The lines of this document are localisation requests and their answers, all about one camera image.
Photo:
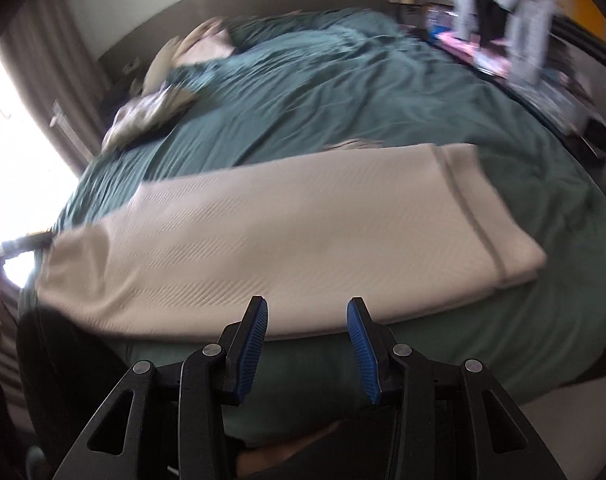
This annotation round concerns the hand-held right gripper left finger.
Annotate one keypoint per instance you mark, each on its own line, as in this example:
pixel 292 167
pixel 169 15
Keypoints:
pixel 248 350

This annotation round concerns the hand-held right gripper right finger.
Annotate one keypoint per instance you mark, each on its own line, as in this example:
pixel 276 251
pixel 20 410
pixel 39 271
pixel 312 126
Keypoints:
pixel 363 350

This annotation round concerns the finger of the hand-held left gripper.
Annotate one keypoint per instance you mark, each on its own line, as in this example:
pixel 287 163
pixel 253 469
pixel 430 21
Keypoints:
pixel 23 244

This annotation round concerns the cream textured pants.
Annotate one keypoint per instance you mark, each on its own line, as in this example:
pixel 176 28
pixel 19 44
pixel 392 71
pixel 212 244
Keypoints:
pixel 283 240

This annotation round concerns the person's black trouser legs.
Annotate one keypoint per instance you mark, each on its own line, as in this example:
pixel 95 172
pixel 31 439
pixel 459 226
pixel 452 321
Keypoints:
pixel 63 385

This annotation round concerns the folded cream garment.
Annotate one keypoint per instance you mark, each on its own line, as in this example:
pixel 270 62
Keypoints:
pixel 143 115

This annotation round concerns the white duck plush toy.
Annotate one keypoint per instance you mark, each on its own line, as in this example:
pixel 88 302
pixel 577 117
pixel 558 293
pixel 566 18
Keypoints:
pixel 165 60

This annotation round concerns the bed with teal duvet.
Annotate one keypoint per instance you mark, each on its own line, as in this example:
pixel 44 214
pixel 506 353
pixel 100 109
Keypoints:
pixel 333 95

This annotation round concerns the pale pink blanket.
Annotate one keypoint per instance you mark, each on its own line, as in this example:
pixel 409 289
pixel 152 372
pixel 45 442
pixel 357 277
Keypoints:
pixel 208 42

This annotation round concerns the pink patterned cloth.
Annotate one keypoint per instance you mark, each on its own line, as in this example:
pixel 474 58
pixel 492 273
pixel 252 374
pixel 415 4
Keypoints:
pixel 463 50

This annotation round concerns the black metal rack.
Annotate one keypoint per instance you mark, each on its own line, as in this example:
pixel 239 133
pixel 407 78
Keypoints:
pixel 593 130

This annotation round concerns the black garment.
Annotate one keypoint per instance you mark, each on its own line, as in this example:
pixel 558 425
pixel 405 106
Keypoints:
pixel 493 15

